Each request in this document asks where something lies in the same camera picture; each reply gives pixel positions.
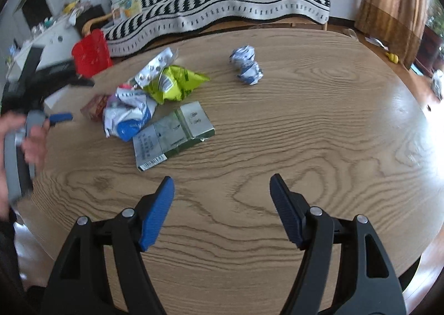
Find brown curtain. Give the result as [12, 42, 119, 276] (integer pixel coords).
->
[354, 0, 431, 67]

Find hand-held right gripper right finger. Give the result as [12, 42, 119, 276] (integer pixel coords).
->
[269, 173, 407, 315]

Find blue white bag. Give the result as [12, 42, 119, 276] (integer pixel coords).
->
[103, 88, 158, 142]

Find grey plastic bag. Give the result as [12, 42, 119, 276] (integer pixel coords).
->
[430, 70, 444, 100]

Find white cabinet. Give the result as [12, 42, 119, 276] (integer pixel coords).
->
[5, 20, 84, 83]

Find wooden sofa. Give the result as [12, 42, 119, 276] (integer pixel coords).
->
[82, 0, 331, 55]

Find person's left hand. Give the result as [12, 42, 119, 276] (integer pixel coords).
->
[0, 111, 49, 222]

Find silver blister pack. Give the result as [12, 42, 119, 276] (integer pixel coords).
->
[133, 47, 179, 88]

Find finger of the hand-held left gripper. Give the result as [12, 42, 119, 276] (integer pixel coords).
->
[36, 60, 95, 103]
[44, 112, 74, 128]

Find white floor papers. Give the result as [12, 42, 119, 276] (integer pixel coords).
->
[364, 36, 389, 51]

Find black speaker box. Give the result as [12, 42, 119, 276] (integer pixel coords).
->
[74, 4, 106, 38]

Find green cardboard carton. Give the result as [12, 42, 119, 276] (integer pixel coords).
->
[133, 100, 216, 173]

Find yellow green snack packet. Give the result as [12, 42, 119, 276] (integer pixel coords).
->
[143, 65, 211, 105]

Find small blue white paper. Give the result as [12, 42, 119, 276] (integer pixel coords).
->
[229, 45, 264, 86]

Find black television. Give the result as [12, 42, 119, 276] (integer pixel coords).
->
[14, 0, 56, 27]

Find colourful picture book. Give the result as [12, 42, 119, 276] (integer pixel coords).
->
[111, 0, 143, 21]

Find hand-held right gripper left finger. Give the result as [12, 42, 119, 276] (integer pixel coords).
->
[40, 176, 176, 315]

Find potted plant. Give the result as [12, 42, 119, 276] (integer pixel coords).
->
[411, 0, 444, 76]

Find red plastic toy chair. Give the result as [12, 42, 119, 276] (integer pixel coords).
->
[72, 29, 114, 78]

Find red cardboard box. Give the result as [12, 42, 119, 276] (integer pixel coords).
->
[80, 94, 112, 122]

